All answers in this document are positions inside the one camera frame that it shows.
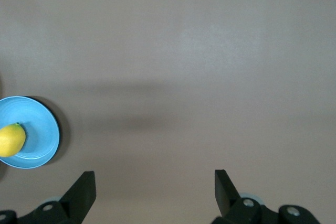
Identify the blue plate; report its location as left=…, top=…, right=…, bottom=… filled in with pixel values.
left=0, top=95, right=61, bottom=170

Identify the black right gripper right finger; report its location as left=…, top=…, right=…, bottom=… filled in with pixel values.
left=211, top=169, right=279, bottom=224

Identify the yellow lemon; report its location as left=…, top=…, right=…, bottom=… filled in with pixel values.
left=0, top=122, right=27, bottom=158

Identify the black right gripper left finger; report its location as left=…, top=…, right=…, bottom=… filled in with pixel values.
left=16, top=170, right=96, bottom=224

